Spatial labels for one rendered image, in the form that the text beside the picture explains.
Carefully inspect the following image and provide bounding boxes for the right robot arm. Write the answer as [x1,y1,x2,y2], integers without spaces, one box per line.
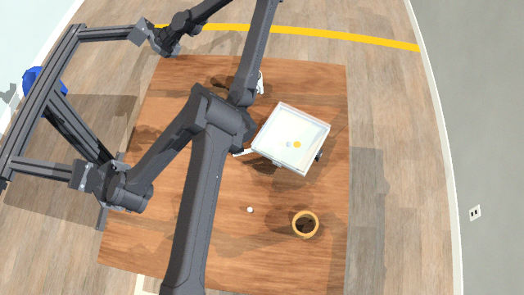
[101,82,246,295]

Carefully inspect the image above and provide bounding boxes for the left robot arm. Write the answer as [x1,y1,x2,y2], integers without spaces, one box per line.
[155,0,283,156]

